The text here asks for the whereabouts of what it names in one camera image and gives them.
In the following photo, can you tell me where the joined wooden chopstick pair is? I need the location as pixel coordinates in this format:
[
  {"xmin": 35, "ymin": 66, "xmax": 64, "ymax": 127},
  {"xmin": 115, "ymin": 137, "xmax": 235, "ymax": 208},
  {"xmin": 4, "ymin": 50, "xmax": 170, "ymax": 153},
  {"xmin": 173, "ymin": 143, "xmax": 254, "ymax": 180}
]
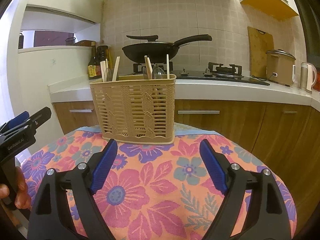
[{"xmin": 100, "ymin": 59, "xmax": 108, "ymax": 82}]

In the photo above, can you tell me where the person's left hand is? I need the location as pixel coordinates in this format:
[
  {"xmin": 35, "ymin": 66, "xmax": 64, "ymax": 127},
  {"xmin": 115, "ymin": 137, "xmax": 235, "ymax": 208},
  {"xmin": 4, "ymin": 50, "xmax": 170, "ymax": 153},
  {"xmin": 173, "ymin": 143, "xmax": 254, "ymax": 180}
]
[{"xmin": 15, "ymin": 167, "xmax": 31, "ymax": 209}]

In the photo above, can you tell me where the thin wooden chopstick right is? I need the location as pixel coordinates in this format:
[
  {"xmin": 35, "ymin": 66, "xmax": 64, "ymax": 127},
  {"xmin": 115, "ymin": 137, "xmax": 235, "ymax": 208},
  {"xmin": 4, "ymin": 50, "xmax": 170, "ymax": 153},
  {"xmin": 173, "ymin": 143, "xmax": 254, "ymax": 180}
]
[{"xmin": 112, "ymin": 56, "xmax": 120, "ymax": 82}]

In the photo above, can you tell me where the dark sauce bottle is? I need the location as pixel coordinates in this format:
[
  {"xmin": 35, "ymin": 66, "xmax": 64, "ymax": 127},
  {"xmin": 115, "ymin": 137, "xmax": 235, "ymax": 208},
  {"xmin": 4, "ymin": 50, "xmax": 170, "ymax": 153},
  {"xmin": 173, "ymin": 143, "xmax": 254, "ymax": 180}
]
[{"xmin": 97, "ymin": 40, "xmax": 112, "ymax": 68}]

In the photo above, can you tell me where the floral orange table cloth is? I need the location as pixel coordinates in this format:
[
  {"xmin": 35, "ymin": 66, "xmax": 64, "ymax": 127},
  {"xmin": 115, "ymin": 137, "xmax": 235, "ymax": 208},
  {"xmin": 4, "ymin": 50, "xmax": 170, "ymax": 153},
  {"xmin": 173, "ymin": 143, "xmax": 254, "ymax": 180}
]
[{"xmin": 19, "ymin": 123, "xmax": 298, "ymax": 240}]

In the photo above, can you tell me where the beige plastic utensil basket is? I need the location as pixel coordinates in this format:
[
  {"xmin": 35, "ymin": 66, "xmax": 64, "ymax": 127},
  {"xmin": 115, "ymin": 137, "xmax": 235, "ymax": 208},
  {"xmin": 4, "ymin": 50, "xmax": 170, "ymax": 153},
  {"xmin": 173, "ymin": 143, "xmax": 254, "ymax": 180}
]
[{"xmin": 89, "ymin": 74, "xmax": 176, "ymax": 145}]

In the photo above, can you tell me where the clear spoon large upper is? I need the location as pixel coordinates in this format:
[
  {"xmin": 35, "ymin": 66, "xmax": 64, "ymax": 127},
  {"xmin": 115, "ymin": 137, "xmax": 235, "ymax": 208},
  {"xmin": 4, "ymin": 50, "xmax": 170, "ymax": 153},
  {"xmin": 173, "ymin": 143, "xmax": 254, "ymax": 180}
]
[{"xmin": 152, "ymin": 63, "xmax": 166, "ymax": 79}]

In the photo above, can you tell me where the black frying pan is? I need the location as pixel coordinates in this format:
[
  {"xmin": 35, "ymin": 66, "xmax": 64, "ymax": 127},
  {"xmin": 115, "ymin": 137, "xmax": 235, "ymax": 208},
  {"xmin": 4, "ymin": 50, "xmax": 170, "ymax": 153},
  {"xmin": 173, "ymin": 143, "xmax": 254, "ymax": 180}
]
[{"xmin": 122, "ymin": 34, "xmax": 213, "ymax": 64}]

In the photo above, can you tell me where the gas stove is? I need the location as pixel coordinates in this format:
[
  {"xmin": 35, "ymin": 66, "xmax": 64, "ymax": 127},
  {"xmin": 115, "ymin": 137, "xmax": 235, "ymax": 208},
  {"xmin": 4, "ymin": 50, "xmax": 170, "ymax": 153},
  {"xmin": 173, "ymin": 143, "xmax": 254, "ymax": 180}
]
[{"xmin": 120, "ymin": 61, "xmax": 271, "ymax": 86}]

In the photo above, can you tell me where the white electric kettle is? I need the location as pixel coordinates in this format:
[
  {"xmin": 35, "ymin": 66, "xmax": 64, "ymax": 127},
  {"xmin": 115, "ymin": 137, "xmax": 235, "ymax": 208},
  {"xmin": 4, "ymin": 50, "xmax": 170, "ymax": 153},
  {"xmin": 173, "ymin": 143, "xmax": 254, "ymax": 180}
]
[{"xmin": 300, "ymin": 62, "xmax": 317, "ymax": 93}]

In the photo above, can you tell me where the rice cooker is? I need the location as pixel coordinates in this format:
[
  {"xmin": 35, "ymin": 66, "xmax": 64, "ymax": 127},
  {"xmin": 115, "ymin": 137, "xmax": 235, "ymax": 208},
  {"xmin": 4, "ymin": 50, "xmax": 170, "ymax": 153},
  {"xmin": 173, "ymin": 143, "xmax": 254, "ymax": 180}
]
[{"xmin": 266, "ymin": 49, "xmax": 296, "ymax": 87}]

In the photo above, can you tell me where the wooden cutting board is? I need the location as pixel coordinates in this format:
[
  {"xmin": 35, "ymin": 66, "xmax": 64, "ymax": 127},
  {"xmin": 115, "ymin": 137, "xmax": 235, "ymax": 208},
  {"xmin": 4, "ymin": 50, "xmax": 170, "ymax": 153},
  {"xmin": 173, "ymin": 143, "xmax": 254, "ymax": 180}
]
[{"xmin": 247, "ymin": 27, "xmax": 274, "ymax": 79}]

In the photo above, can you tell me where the metal drawer handle middle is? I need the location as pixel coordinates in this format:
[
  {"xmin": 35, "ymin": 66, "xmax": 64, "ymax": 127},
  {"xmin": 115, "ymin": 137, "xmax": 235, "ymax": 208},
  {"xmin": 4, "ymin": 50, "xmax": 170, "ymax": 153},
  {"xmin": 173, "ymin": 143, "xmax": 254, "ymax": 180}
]
[{"xmin": 177, "ymin": 110, "xmax": 220, "ymax": 115}]

